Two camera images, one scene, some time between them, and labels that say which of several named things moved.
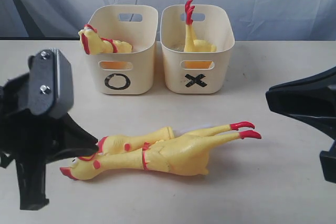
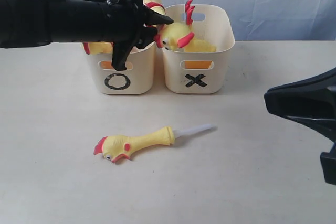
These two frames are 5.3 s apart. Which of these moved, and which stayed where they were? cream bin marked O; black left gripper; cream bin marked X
Moved: black left gripper
Stayed: cream bin marked O; cream bin marked X
